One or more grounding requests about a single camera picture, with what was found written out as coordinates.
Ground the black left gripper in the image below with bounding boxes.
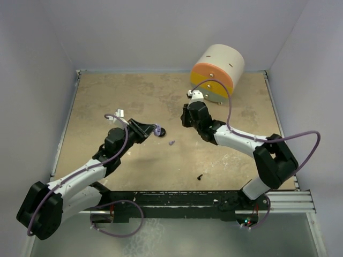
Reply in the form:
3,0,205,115
117,118,155,158

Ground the purple earbud charging case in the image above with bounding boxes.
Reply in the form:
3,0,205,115
154,124,161,137

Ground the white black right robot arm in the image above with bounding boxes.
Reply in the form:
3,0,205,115
181,101,299,209

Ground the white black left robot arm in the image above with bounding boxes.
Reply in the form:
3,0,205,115
16,116,160,240

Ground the black earbud charging case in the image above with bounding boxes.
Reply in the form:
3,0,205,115
158,127,166,137

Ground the round three-drawer storage box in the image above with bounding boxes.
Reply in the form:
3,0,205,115
190,44,245,103

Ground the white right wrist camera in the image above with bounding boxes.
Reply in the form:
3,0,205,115
187,90,204,103

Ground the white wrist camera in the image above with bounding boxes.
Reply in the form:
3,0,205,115
187,90,204,103
107,109,128,127

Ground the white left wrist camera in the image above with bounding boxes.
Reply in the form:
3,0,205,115
107,109,128,127

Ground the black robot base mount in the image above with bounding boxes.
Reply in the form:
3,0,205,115
89,190,270,223

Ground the aluminium frame rail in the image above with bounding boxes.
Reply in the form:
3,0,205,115
79,189,317,215

